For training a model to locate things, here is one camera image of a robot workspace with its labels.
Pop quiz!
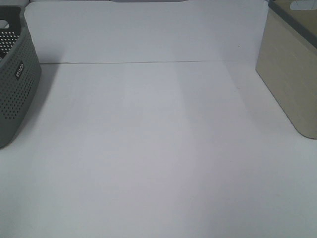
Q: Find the beige storage box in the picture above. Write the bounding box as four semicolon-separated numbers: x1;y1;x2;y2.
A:
256;0;317;139

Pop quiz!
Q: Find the grey perforated laundry basket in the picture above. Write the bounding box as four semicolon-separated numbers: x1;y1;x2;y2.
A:
0;5;42;147

